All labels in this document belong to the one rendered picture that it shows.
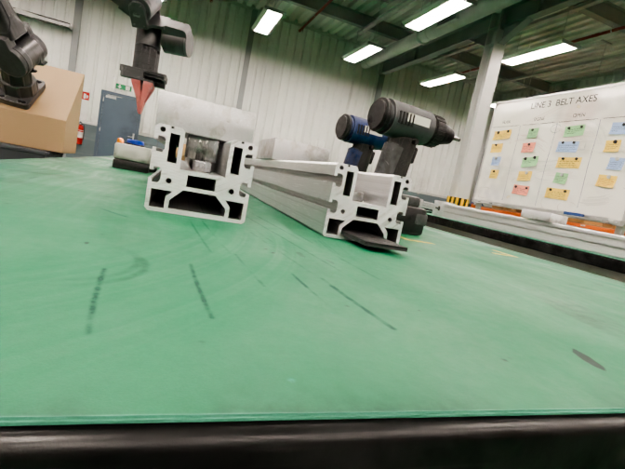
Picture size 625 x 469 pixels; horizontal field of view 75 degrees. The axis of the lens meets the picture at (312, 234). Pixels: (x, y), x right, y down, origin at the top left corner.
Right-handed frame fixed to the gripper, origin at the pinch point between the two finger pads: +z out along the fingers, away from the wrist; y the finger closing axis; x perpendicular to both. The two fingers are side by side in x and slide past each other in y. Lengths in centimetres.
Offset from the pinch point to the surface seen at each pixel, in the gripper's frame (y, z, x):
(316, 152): 35.4, 3.5, -35.0
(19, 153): -29.7, 16.1, 17.3
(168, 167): 11, 10, -67
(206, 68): 28, -241, 1107
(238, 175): 18, 10, -67
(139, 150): 1.5, 9.4, -3.6
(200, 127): 13, 5, -60
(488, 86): 564, -245, 612
